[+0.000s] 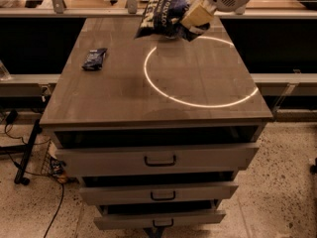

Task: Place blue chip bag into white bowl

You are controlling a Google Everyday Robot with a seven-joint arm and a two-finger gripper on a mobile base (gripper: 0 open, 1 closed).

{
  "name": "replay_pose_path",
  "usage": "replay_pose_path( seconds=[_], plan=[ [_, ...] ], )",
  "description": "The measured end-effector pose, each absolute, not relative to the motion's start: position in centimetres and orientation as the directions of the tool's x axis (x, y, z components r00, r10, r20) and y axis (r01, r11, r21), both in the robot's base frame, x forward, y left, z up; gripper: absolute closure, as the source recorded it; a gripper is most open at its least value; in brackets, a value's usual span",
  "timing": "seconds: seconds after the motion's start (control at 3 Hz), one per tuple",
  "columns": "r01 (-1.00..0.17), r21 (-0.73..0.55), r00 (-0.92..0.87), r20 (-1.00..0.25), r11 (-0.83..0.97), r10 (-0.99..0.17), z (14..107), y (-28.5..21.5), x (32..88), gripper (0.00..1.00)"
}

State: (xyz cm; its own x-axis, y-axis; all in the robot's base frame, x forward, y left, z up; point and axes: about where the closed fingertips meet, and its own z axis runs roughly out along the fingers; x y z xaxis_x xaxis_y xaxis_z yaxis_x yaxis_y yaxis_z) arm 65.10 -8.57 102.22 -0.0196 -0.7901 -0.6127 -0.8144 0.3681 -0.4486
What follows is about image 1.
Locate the small dark blue snack bag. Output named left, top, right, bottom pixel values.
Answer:
left=82, top=48, right=107, bottom=71

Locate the black floor cable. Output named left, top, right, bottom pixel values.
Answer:
left=3, top=116, right=65, bottom=238

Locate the grey drawer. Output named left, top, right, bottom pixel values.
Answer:
left=79, top=181, right=238, bottom=205
left=55, top=143, right=259, bottom=177
left=94, top=210, right=226, bottom=230

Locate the bottom grey drawer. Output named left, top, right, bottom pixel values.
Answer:
left=94, top=210, right=226, bottom=230

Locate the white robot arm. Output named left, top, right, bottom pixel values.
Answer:
left=180, top=0, right=250, bottom=33

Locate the wire basket with snack bags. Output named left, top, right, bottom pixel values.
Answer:
left=41, top=142, right=69, bottom=184

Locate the black stand leg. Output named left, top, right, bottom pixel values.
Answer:
left=14, top=119, right=41, bottom=185

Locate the middle grey drawer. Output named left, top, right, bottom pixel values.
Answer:
left=79, top=181, right=238, bottom=205

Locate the large blue chip bag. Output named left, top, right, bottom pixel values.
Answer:
left=135, top=0, right=201, bottom=42

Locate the top grey drawer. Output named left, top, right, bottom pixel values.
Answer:
left=55, top=143, right=259, bottom=177

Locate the grey drawer cabinet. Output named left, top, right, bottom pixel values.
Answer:
left=41, top=17, right=271, bottom=217

